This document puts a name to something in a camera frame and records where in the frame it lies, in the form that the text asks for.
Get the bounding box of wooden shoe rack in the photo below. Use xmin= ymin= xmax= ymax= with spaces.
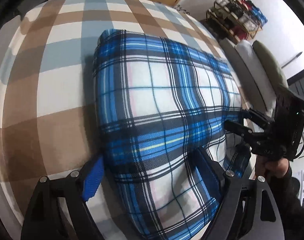
xmin=206 ymin=0 xmax=268 ymax=44

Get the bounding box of grey pillow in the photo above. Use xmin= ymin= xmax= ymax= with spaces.
xmin=235 ymin=40 xmax=276 ymax=116

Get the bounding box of person right hand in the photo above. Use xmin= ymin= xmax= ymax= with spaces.
xmin=255 ymin=155 xmax=290 ymax=179

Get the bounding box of checked bed sheet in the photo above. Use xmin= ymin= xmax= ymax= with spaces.
xmin=0 ymin=0 xmax=242 ymax=240

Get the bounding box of blue white plaid shirt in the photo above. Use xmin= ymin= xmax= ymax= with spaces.
xmin=93 ymin=29 xmax=249 ymax=239

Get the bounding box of green pillow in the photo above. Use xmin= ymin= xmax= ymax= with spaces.
xmin=252 ymin=40 xmax=288 ymax=91

